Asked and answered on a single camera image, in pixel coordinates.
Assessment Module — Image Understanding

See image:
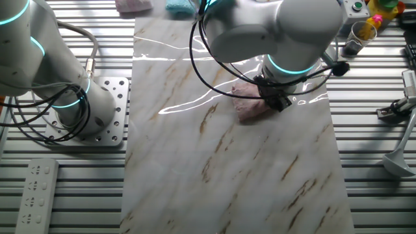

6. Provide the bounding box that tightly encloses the yellow pink toy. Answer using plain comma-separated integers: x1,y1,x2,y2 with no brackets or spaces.
357,14,384,42

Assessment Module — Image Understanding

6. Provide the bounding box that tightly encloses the yellow toy with green cap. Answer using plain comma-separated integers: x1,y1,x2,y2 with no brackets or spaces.
367,0,407,21

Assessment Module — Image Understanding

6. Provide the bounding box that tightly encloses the pink fluffy cloth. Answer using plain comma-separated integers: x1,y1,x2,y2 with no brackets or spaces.
231,81,277,123

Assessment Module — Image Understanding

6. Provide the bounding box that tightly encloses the white power strip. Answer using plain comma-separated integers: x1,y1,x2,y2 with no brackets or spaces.
14,158,60,234

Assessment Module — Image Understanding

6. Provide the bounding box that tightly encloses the pale pink white folded cloth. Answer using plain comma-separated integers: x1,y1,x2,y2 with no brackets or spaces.
114,0,153,14

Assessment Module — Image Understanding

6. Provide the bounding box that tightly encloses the glass beaker with toy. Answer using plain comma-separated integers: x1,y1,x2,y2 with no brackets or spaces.
342,20,378,58

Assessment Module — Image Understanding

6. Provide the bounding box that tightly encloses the grey box with green button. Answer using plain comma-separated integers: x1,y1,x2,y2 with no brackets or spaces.
340,0,371,25

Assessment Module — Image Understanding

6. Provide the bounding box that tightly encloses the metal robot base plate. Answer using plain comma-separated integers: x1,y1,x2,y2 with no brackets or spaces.
44,76,130,148

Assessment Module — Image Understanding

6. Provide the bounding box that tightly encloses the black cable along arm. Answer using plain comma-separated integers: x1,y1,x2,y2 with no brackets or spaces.
188,0,336,100

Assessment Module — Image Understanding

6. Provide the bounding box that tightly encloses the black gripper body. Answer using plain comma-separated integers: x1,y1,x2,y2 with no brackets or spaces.
254,75,287,109

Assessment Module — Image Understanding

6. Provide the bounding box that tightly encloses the white marble pattern sheet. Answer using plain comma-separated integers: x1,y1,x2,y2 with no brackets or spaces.
119,16,356,234

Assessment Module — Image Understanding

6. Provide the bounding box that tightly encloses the thick grey robot cable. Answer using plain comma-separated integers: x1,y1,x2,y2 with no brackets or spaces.
56,20,99,79

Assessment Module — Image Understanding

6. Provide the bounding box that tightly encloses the teal fluffy cloth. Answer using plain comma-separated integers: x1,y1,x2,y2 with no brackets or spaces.
165,0,196,14

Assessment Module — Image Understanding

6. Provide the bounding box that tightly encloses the grey white ladle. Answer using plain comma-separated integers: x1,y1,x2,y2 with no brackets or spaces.
382,109,416,178

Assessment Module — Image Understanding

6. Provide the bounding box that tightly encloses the silver webcam on stand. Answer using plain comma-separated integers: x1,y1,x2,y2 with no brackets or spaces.
376,96,416,124

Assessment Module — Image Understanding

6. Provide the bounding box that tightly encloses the black cable bundle at base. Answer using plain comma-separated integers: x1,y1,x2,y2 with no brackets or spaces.
0,82,92,144

